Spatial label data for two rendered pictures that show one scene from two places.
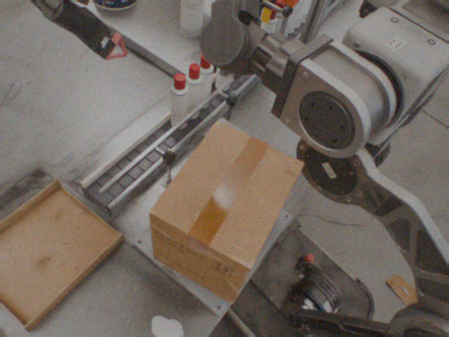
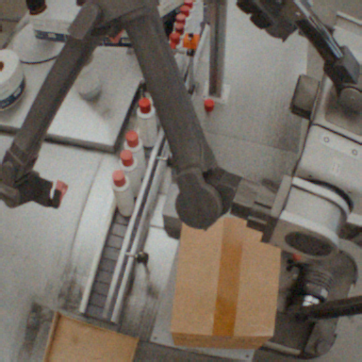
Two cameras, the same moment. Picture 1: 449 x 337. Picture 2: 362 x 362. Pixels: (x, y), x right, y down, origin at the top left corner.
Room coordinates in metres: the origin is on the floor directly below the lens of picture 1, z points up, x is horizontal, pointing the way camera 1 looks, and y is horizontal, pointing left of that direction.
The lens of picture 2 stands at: (0.15, 0.13, 2.21)
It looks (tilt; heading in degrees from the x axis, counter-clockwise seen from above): 62 degrees down; 349
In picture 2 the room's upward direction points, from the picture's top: 3 degrees counter-clockwise
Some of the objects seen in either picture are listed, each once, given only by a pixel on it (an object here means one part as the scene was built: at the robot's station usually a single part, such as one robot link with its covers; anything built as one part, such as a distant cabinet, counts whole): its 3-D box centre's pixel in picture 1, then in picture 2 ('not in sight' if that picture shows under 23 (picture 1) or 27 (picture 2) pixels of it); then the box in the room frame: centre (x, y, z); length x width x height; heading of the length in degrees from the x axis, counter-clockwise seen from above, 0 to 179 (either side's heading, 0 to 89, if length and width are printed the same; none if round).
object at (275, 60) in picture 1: (284, 66); (258, 203); (0.47, -0.06, 1.45); 0.09 x 0.08 x 0.12; 144
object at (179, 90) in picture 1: (179, 102); (123, 192); (0.78, 0.17, 0.98); 0.05 x 0.05 x 0.20
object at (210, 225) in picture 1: (224, 212); (224, 291); (0.44, -0.03, 0.99); 0.30 x 0.24 x 0.27; 162
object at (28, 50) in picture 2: not in sight; (45, 37); (1.63, 0.40, 0.89); 0.31 x 0.31 x 0.01
